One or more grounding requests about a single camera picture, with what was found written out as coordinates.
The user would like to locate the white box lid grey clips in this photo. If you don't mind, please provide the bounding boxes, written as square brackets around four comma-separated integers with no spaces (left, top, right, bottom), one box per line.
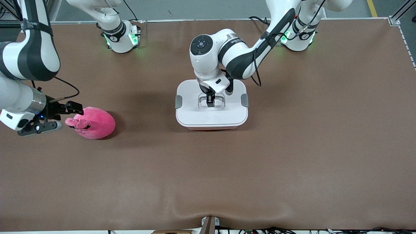
[175,78,249,128]

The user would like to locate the pink plush toy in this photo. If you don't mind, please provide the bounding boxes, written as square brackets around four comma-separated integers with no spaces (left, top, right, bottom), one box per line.
[65,107,116,140]

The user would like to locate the pink plastic box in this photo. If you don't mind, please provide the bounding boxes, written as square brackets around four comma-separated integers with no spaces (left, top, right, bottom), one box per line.
[187,126,239,131]

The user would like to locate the brown table mat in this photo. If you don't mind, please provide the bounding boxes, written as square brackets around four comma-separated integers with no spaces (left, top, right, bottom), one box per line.
[0,19,416,232]

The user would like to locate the silver table edge rail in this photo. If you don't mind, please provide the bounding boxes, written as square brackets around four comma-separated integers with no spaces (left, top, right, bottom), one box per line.
[49,17,400,25]

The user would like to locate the black left arm base cable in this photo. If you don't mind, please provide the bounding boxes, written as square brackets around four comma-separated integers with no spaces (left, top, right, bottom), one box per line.
[249,16,272,26]

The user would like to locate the black arm base cable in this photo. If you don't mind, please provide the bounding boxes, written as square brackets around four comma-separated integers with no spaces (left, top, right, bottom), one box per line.
[123,0,138,21]
[249,16,272,26]

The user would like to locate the aluminium frame profile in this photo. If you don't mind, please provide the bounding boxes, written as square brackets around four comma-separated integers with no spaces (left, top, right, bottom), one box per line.
[390,0,416,26]
[0,0,62,23]

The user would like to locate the black right arm base cable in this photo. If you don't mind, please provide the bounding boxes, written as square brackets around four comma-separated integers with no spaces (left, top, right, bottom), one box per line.
[123,0,138,21]

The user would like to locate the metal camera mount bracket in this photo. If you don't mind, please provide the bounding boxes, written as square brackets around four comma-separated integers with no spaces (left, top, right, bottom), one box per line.
[201,215,220,234]

